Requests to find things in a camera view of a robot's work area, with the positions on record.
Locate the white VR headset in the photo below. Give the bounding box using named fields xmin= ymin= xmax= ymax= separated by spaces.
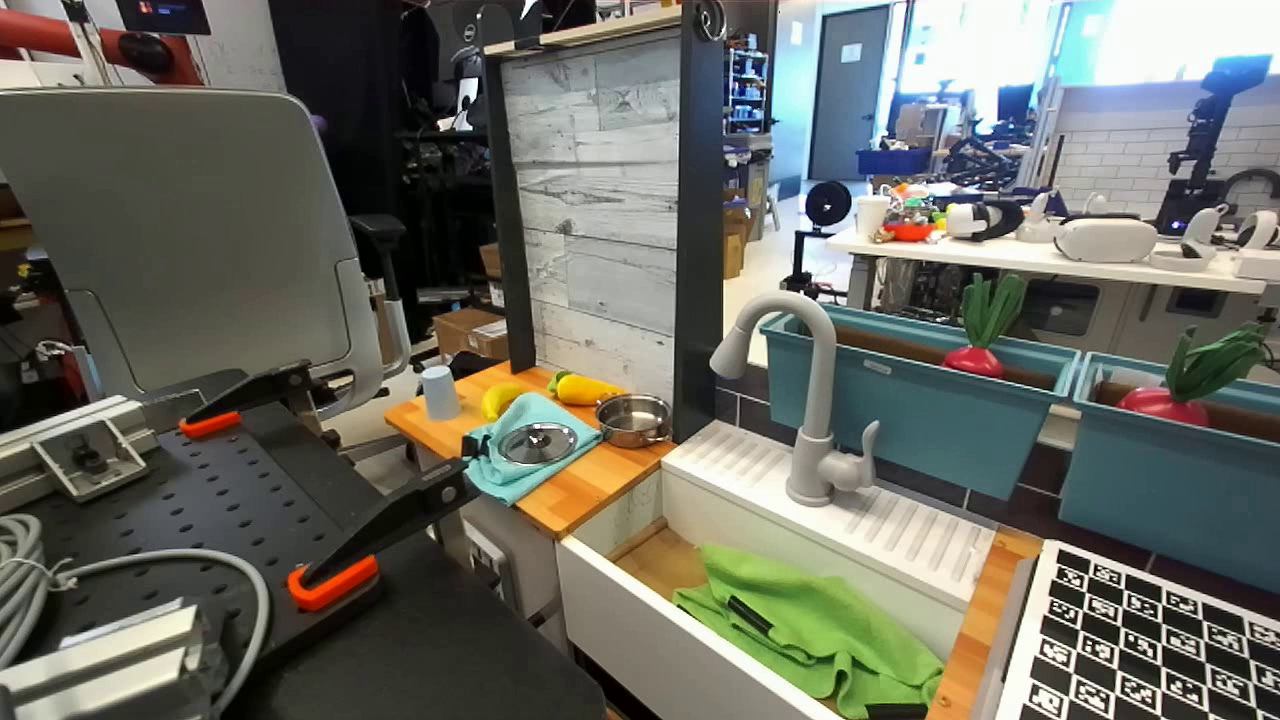
xmin=1050 ymin=221 xmax=1157 ymax=263

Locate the checkerboard calibration board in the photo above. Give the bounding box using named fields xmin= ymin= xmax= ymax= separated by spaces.
xmin=996 ymin=539 xmax=1280 ymax=720

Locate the green cloth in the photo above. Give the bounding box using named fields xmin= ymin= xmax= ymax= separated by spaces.
xmin=672 ymin=543 xmax=943 ymax=720

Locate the teal cloth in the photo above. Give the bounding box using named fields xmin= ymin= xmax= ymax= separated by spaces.
xmin=463 ymin=391 xmax=598 ymax=504

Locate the small metal pot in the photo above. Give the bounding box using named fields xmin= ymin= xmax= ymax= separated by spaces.
xmin=596 ymin=394 xmax=666 ymax=449

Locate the grey toy faucet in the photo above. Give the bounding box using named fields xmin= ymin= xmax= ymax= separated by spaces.
xmin=707 ymin=291 xmax=880 ymax=506

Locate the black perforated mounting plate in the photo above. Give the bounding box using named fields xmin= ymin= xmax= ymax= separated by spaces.
xmin=20 ymin=407 xmax=381 ymax=665

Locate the white toy sink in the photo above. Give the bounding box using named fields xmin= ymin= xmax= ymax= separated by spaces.
xmin=556 ymin=421 xmax=996 ymax=720

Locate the black ring light stand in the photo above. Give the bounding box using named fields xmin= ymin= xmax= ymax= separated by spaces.
xmin=780 ymin=179 xmax=850 ymax=297

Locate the small white cup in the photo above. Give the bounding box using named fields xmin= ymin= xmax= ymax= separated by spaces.
xmin=420 ymin=365 xmax=454 ymax=421

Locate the right teal planter box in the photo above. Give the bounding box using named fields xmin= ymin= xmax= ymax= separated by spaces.
xmin=1059 ymin=350 xmax=1280 ymax=593

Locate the round metal lid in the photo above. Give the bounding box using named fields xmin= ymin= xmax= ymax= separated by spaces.
xmin=494 ymin=422 xmax=575 ymax=462

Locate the left teal planter box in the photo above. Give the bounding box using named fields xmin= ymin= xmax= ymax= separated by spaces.
xmin=760 ymin=300 xmax=1088 ymax=504

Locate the white background table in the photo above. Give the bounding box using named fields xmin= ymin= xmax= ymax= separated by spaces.
xmin=842 ymin=238 xmax=1262 ymax=297

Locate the white wood backsplash panel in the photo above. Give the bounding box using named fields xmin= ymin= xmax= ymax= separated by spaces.
xmin=501 ymin=32 xmax=679 ymax=394

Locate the toy radish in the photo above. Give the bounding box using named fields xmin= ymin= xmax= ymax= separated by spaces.
xmin=1121 ymin=327 xmax=1276 ymax=422
xmin=943 ymin=270 xmax=1029 ymax=374

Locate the black orange clamp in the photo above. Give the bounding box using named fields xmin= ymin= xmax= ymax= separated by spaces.
xmin=283 ymin=460 xmax=475 ymax=610

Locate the aluminium extrusion bracket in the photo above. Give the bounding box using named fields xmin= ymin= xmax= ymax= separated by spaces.
xmin=0 ymin=394 xmax=151 ymax=513

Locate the yellow toy corn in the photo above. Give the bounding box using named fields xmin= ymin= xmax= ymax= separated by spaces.
xmin=551 ymin=373 xmax=619 ymax=407

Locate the teal planter box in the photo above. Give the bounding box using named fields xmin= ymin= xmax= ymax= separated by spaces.
xmin=1059 ymin=350 xmax=1280 ymax=593
xmin=760 ymin=300 xmax=1088 ymax=504

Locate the right toy radish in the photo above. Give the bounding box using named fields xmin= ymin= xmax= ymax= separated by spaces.
xmin=1121 ymin=327 xmax=1276 ymax=422

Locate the grey monitor back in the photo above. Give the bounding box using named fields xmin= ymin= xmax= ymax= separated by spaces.
xmin=0 ymin=86 xmax=385 ymax=391

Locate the grey cable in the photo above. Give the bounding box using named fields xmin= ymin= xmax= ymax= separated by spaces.
xmin=0 ymin=513 xmax=275 ymax=716

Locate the left toy radish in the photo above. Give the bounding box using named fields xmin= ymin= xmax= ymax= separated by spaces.
xmin=943 ymin=270 xmax=1029 ymax=374

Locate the wooden countertop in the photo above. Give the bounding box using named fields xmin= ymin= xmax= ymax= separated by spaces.
xmin=385 ymin=361 xmax=675 ymax=539

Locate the yellow toy banana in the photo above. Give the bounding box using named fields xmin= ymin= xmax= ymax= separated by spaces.
xmin=478 ymin=382 xmax=526 ymax=421

